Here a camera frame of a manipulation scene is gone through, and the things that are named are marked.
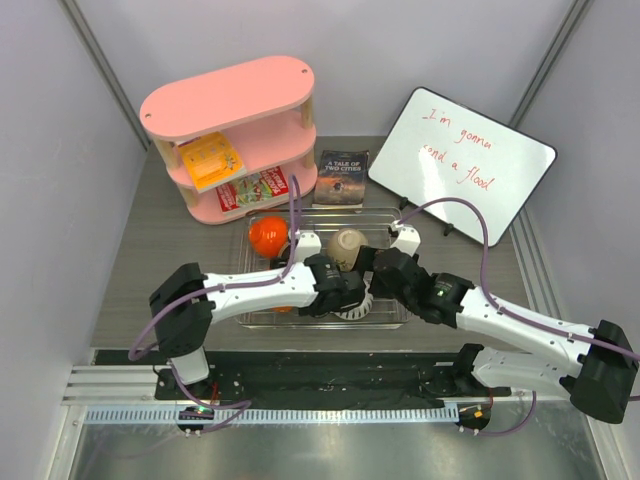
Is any chrome wire dish rack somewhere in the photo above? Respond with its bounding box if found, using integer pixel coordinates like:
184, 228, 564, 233
247, 212, 407, 321

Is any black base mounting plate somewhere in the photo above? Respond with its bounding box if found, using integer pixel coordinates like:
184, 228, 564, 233
154, 349, 514, 406

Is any yellow book on shelf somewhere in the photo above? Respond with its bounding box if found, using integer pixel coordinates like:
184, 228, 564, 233
177, 132, 247, 193

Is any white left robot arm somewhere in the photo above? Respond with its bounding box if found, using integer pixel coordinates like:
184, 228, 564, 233
149, 254, 372, 399

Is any slotted cable duct rail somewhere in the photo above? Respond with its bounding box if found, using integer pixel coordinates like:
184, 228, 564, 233
84, 404, 459, 425

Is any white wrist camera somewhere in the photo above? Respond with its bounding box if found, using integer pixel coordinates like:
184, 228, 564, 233
388, 220, 421, 257
280, 230, 322, 263

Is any beige floral ceramic bowl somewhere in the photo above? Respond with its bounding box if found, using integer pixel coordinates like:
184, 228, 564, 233
327, 228, 369, 272

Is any red book on shelf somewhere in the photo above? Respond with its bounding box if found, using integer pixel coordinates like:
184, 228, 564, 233
215, 167, 289, 214

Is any white dry-erase board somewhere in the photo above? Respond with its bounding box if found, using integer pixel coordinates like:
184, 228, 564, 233
368, 87, 558, 246

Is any pink three-tier shelf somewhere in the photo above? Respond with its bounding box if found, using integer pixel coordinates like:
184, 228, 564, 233
139, 55, 317, 225

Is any orange bowl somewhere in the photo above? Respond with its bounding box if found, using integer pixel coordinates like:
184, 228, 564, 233
248, 216, 289, 259
271, 306, 293, 313

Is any clear plastic drip tray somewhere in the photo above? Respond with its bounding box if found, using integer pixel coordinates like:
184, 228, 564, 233
238, 206, 414, 330

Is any dark paperback book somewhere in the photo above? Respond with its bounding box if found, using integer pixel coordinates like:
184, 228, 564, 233
312, 150, 369, 208

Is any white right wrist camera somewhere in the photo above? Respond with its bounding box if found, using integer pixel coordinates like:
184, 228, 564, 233
388, 220, 421, 257

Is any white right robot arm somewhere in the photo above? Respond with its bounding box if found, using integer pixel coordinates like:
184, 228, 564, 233
355, 247, 639, 424

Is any white blue-petal bowl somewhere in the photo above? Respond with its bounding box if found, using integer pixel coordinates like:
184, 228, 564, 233
334, 290, 373, 321

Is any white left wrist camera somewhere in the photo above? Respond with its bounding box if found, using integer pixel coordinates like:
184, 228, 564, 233
280, 230, 322, 263

